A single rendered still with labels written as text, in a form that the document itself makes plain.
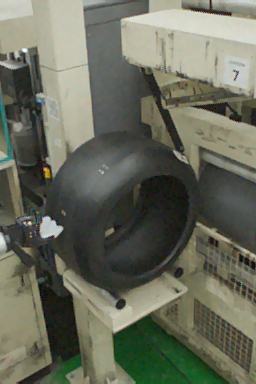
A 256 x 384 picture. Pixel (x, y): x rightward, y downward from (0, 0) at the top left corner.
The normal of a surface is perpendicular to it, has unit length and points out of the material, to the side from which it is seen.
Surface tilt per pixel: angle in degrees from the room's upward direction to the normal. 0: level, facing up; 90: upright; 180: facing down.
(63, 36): 90
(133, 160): 43
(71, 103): 90
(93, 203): 62
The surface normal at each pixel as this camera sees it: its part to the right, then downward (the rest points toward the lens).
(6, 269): 0.58, 0.40
